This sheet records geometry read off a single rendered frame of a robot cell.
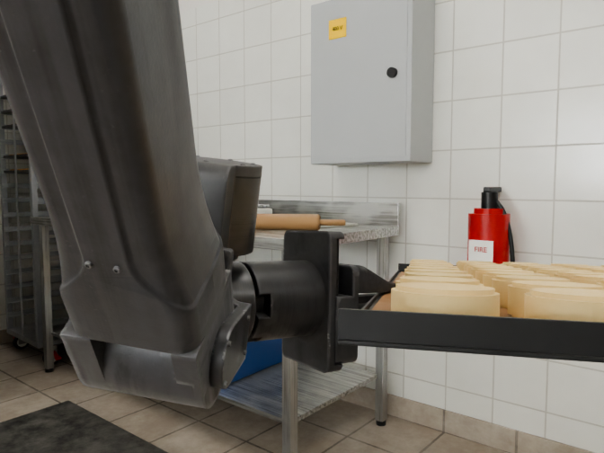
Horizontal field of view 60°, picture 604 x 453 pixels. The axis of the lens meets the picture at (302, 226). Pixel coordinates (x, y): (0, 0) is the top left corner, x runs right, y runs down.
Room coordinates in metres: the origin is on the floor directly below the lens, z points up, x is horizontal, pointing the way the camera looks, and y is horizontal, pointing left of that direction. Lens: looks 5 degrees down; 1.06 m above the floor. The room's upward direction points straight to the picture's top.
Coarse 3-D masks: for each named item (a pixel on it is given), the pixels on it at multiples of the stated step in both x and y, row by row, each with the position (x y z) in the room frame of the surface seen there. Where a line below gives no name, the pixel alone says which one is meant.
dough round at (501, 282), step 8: (496, 280) 0.34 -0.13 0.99; (504, 280) 0.34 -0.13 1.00; (512, 280) 0.33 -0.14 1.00; (544, 280) 0.32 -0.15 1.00; (552, 280) 0.32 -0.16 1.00; (560, 280) 0.32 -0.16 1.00; (568, 280) 0.33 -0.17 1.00; (496, 288) 0.34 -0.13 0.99; (504, 288) 0.33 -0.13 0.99; (504, 296) 0.33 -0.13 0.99; (504, 304) 0.33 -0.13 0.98
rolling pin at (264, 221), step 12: (264, 216) 2.05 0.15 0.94; (276, 216) 2.04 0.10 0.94; (288, 216) 2.03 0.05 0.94; (300, 216) 2.02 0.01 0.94; (312, 216) 2.01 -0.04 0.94; (264, 228) 2.05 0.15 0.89; (276, 228) 2.04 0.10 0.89; (288, 228) 2.03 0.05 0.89; (300, 228) 2.02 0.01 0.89; (312, 228) 2.01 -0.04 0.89
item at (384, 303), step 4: (400, 276) 0.66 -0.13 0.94; (388, 292) 0.43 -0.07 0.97; (384, 296) 0.40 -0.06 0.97; (388, 296) 0.40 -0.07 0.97; (380, 300) 0.36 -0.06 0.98; (384, 300) 0.36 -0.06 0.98; (388, 300) 0.36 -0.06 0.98; (376, 304) 0.34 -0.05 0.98; (380, 304) 0.34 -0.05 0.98; (384, 304) 0.34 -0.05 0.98; (388, 304) 0.34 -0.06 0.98; (372, 308) 0.31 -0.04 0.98; (376, 308) 0.31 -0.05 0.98; (380, 308) 0.31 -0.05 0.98; (384, 308) 0.32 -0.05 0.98; (388, 308) 0.32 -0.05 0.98; (500, 308) 0.33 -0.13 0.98; (504, 308) 0.33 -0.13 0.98; (500, 312) 0.31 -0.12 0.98; (504, 312) 0.31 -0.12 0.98; (504, 316) 0.29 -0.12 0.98; (508, 316) 0.29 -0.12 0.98
